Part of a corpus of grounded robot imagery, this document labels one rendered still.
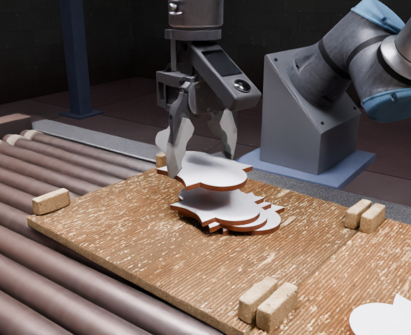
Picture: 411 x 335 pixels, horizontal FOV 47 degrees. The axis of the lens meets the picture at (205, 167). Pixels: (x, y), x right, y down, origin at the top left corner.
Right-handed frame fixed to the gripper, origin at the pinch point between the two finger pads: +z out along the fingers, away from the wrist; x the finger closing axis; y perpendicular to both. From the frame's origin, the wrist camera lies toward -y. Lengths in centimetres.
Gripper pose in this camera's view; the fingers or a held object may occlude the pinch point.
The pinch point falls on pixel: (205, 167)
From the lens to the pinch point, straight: 71.4
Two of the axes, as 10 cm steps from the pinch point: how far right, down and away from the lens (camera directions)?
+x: -7.8, 2.2, -5.8
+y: -6.2, -2.8, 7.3
